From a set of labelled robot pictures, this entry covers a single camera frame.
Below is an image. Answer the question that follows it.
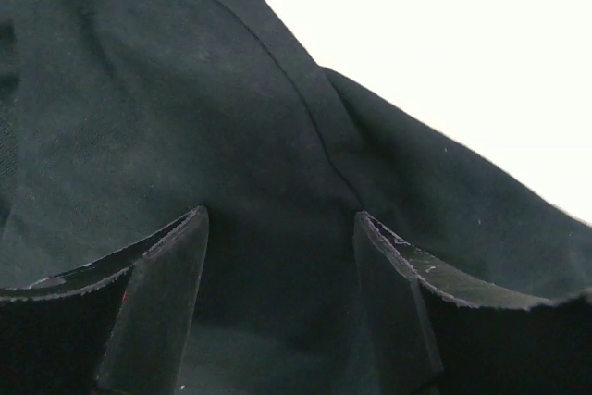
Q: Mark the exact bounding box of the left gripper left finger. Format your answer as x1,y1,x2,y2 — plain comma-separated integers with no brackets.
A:
1,207,209,394

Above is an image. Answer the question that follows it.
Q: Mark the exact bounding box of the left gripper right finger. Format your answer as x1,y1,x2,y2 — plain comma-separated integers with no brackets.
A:
353,213,591,394

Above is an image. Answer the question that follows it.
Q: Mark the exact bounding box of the black t shirt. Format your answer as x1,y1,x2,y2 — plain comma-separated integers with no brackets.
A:
1,0,591,394

